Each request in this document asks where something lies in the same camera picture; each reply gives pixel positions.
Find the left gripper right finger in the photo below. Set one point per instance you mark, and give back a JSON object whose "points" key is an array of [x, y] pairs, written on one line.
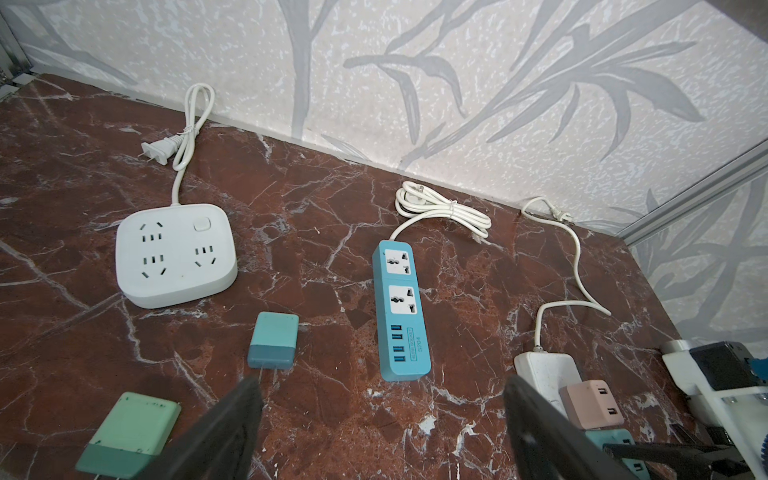
{"points": [[546, 445]]}

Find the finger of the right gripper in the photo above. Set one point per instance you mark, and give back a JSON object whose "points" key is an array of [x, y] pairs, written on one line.
{"points": [[687, 461]]}

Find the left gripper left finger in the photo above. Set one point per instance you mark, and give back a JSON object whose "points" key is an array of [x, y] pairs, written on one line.
{"points": [[220, 445]]}

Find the pink plug adapter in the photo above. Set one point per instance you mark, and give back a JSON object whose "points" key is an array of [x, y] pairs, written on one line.
{"points": [[591, 405]]}

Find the long white multicolour power strip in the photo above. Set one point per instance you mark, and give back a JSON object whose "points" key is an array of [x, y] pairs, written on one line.
{"points": [[548, 373]]}

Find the green plug adapter left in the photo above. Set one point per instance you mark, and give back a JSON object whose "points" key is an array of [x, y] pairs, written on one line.
{"points": [[131, 436]]}

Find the teal power strip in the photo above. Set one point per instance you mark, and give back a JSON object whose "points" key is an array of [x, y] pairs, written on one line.
{"points": [[401, 330]]}

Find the white square power socket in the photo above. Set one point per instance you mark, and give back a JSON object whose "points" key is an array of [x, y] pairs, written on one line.
{"points": [[172, 255]]}

